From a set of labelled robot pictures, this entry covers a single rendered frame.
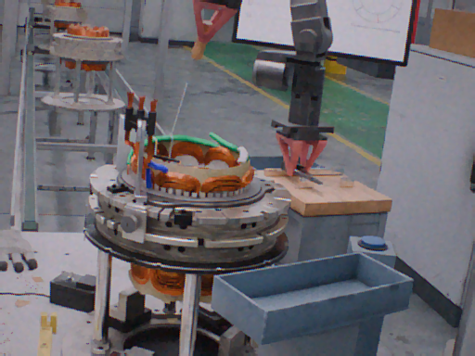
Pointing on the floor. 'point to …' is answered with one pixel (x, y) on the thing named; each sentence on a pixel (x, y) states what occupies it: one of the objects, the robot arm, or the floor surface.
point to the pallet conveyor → (24, 197)
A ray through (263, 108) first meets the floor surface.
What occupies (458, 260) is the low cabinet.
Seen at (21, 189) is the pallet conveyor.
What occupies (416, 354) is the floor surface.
